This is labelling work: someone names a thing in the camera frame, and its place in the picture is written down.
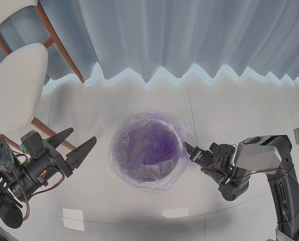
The pale blue curtain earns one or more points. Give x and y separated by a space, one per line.
164 34

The white trash bin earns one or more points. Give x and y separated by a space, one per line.
132 171

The white padded wooden chair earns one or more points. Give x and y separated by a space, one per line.
16 84

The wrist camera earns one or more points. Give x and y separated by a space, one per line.
213 146
32 142

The purple plastic bag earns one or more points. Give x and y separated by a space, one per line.
159 139

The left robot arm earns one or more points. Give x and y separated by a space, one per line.
11 192

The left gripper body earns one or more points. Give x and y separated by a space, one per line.
49 167

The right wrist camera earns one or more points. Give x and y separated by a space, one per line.
213 146

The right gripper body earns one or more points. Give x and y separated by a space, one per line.
202 157

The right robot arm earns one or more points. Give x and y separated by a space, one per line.
254 154

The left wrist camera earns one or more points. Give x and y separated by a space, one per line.
32 142

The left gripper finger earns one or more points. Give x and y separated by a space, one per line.
80 154
60 138

